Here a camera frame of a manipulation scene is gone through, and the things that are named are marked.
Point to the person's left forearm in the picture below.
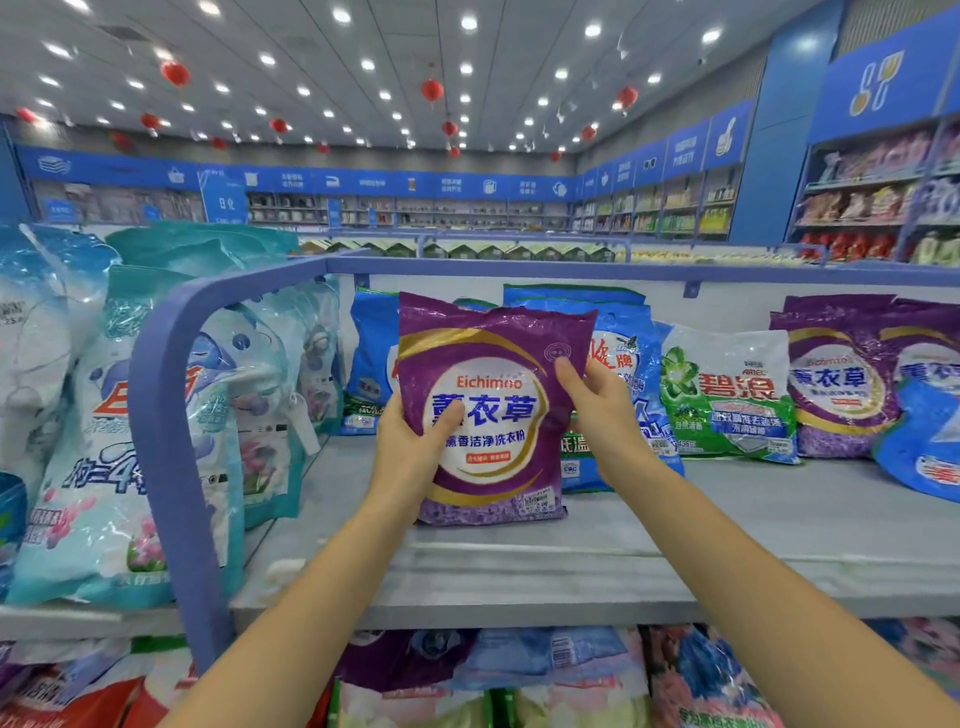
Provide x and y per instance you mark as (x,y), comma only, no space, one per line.
(300,630)

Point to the person's left hand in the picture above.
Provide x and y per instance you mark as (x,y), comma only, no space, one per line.
(409,465)

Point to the purple Eichimoo lavender bag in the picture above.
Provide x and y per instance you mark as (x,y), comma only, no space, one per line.
(397,660)

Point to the blue hanging aisle sign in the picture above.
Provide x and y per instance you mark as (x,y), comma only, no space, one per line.
(223,199)

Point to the blue back wall sign band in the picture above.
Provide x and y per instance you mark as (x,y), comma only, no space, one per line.
(375,181)

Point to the group of ceiling spotlights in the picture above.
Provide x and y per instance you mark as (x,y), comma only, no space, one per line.
(208,7)

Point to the blue bird-print detergent bag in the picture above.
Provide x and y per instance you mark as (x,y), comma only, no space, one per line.
(637,360)
(570,294)
(922,450)
(367,360)

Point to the red white Libai bags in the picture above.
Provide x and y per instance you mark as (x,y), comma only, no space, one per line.
(75,705)

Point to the person's right hand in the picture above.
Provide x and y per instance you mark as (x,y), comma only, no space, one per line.
(611,427)

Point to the green white detergent bag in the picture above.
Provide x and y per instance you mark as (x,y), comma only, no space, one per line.
(727,397)

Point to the group of red lanterns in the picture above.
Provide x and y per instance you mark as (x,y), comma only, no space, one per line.
(175,73)

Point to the row of house-shaped cartons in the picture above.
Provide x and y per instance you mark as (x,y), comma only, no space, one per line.
(465,251)

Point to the pink floral detergent bag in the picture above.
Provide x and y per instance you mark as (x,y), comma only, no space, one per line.
(922,652)
(705,682)

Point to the small blue aisle sign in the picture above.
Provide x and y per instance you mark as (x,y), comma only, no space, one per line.
(334,214)

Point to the narrow blue wall column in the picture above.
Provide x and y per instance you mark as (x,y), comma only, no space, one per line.
(11,180)

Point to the grey blue-framed shelf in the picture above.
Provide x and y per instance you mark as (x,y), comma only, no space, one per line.
(525,555)

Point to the person's right forearm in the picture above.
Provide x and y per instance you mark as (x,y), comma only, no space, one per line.
(765,607)

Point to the row of pale yellow bottles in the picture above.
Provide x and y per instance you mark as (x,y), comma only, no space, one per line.
(937,249)

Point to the row of red bottles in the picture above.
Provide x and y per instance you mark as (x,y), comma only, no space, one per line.
(847,247)

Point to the blue icon header signs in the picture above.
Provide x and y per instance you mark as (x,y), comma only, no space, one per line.
(877,82)

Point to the blue side wall sign band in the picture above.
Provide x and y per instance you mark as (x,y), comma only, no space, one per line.
(682,146)

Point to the row of pink packets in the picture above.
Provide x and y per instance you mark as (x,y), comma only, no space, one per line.
(877,157)

